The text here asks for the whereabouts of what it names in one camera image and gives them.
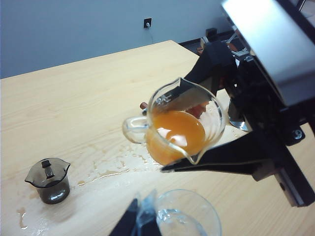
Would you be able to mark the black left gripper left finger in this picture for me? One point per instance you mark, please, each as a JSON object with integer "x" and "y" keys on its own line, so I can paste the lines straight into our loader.
{"x": 216, "y": 66}

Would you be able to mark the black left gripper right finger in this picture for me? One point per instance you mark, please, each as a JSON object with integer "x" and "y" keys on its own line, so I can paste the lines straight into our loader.
{"x": 226, "y": 159}

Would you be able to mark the clear orange juice measuring cup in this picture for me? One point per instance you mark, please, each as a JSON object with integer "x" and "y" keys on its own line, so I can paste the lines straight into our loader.
{"x": 177, "y": 132}

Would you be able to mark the smoky grey measuring cup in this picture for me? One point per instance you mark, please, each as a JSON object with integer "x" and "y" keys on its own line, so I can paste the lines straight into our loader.
{"x": 49, "y": 189}

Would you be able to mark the black background box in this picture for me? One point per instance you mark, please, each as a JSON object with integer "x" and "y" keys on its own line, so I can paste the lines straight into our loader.
{"x": 211, "y": 33}

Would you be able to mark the silver metal object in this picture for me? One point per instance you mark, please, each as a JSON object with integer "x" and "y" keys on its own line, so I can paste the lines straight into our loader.
{"x": 236, "y": 118}

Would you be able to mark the clear stemmed wine glass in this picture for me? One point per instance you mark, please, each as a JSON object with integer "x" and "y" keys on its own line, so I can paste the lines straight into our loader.
{"x": 192, "y": 211}

